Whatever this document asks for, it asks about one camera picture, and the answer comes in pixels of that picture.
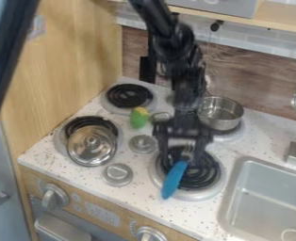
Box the toy sink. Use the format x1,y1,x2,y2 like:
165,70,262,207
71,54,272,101
216,155,296,241

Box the toy stove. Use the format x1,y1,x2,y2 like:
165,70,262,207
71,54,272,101
52,82,247,202

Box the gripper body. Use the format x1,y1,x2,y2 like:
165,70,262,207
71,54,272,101
152,118,215,151

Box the silver pot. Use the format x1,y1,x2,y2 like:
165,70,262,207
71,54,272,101
194,95,247,132

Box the blue fork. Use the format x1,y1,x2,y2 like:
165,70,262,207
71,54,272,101
159,159,190,201

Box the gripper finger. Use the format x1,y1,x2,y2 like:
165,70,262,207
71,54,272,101
191,139,213,167
156,142,175,173

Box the silver lid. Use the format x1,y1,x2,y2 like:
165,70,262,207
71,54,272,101
64,124,120,168

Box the green and yellow toy corn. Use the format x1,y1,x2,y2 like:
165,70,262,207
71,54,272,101
128,105,151,130

